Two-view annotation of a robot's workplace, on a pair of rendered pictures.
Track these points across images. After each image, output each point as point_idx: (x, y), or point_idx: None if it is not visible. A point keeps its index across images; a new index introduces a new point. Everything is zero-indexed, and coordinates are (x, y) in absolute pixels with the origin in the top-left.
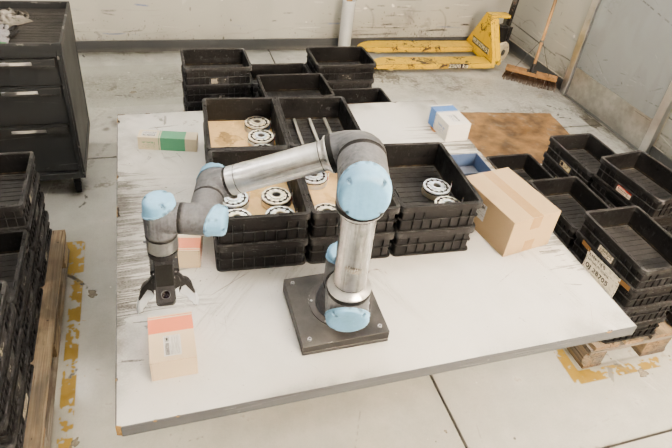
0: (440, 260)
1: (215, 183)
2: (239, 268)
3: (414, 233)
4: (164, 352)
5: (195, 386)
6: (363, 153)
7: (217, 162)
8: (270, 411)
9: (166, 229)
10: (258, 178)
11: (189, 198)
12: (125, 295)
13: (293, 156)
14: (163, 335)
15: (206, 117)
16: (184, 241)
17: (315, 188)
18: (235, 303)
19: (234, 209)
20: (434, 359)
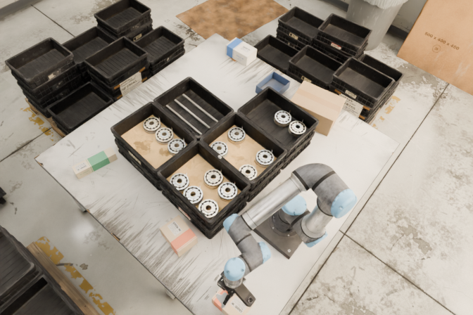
0: (303, 157)
1: (245, 230)
2: (219, 230)
3: (292, 155)
4: (238, 311)
5: (258, 313)
6: (336, 185)
7: (163, 174)
8: None
9: (244, 276)
10: (268, 216)
11: (147, 198)
12: (177, 288)
13: (284, 195)
14: (229, 302)
15: (129, 144)
16: (184, 236)
17: (225, 156)
18: (234, 252)
19: (201, 202)
20: (341, 219)
